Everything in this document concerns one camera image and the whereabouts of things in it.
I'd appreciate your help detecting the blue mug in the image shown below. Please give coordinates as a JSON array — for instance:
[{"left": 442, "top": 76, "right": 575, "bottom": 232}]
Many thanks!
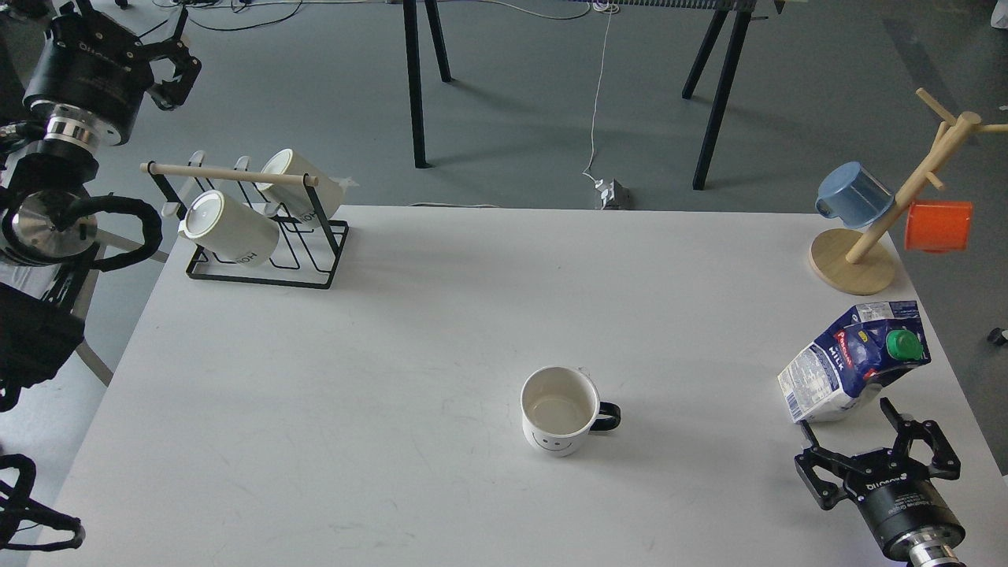
[{"left": 816, "top": 161, "right": 895, "bottom": 228}]

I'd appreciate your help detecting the orange mug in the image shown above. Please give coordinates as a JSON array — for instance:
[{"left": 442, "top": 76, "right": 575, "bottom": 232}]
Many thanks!
[{"left": 904, "top": 198, "right": 973, "bottom": 254}]

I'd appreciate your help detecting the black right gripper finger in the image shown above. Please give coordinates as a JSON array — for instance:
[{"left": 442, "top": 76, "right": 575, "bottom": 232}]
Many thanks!
[
  {"left": 794, "top": 421, "right": 867, "bottom": 511},
  {"left": 880, "top": 398, "right": 962, "bottom": 481}
]

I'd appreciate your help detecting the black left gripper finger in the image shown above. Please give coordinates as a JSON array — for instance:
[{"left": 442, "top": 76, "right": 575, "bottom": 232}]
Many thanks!
[
  {"left": 51, "top": 1, "right": 119, "bottom": 40},
  {"left": 146, "top": 8, "right": 202, "bottom": 111}
]

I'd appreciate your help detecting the black table leg right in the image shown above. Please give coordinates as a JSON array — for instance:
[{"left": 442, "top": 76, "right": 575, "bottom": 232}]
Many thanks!
[{"left": 681, "top": 1, "right": 757, "bottom": 191}]

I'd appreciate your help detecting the white smiley mug black handle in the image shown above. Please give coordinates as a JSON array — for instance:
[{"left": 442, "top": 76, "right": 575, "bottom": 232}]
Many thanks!
[{"left": 520, "top": 366, "right": 622, "bottom": 458}]

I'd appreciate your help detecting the black table leg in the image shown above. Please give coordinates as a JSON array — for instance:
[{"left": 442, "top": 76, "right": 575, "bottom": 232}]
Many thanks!
[
  {"left": 681, "top": 1, "right": 757, "bottom": 191},
  {"left": 401, "top": 1, "right": 453, "bottom": 169}
]

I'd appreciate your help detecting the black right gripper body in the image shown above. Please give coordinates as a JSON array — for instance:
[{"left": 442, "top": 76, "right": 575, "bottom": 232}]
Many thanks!
[{"left": 847, "top": 449, "right": 965, "bottom": 562}]

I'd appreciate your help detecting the white mug front on rack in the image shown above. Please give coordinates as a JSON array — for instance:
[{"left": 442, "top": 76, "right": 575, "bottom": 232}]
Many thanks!
[{"left": 177, "top": 190, "right": 280, "bottom": 268}]

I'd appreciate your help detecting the white cable on floor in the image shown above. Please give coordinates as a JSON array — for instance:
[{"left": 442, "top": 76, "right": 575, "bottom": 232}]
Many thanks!
[{"left": 581, "top": 0, "right": 623, "bottom": 183}]

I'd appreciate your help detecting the black wire mug rack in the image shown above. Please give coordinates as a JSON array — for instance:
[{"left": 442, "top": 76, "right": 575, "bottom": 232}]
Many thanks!
[{"left": 140, "top": 150, "right": 356, "bottom": 288}]

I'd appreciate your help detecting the blue white milk carton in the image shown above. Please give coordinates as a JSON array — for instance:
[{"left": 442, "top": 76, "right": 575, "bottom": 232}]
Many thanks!
[{"left": 777, "top": 300, "right": 932, "bottom": 423}]

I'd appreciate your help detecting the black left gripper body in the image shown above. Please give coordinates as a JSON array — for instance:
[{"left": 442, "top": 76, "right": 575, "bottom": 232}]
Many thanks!
[{"left": 23, "top": 22, "right": 154, "bottom": 145}]

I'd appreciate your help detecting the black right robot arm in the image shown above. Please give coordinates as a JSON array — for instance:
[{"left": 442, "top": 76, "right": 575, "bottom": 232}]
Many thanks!
[{"left": 795, "top": 398, "right": 965, "bottom": 566}]

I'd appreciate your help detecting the black cable on floor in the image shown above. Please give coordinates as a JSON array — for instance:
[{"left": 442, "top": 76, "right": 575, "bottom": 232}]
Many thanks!
[{"left": 150, "top": 0, "right": 304, "bottom": 34}]

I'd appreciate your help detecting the white power strip on floor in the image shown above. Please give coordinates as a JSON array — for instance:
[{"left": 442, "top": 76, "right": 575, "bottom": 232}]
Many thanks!
[{"left": 595, "top": 179, "right": 632, "bottom": 209}]

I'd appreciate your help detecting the white mug rear on rack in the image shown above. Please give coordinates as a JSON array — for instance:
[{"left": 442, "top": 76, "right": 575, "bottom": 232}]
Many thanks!
[{"left": 256, "top": 148, "right": 358, "bottom": 228}]

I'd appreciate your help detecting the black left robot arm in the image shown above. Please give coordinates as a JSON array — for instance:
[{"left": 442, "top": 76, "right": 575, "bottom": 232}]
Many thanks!
[{"left": 2, "top": 1, "right": 202, "bottom": 412}]

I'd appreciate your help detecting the wooden mug tree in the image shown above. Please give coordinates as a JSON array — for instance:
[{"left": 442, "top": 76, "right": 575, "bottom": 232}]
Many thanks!
[{"left": 809, "top": 87, "right": 1007, "bottom": 295}]

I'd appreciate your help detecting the white mug on rack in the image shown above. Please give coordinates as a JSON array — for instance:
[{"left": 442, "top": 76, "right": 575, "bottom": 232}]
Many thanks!
[
  {"left": 256, "top": 148, "right": 358, "bottom": 228},
  {"left": 177, "top": 190, "right": 280, "bottom": 268}
]

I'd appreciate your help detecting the black table leg left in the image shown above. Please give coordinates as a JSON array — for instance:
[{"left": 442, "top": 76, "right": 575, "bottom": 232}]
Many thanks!
[{"left": 401, "top": 1, "right": 453, "bottom": 169}]

